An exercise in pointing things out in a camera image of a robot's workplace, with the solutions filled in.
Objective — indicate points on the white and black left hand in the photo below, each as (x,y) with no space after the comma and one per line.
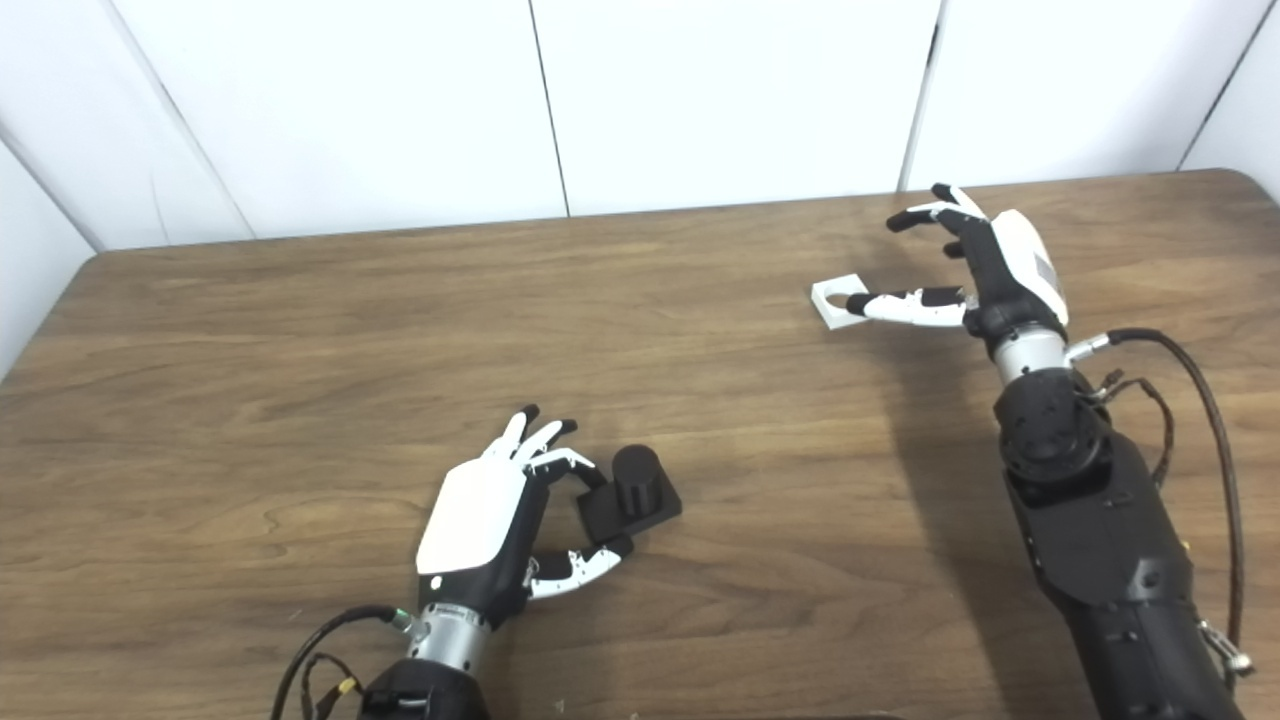
(475,520)

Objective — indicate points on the white and black right hand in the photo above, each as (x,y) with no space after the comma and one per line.
(1015,270)

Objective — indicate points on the black peg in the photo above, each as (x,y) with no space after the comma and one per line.
(635,490)

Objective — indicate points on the white square piece with hole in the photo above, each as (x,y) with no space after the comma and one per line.
(835,318)

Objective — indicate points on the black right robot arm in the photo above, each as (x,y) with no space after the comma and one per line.
(1100,530)

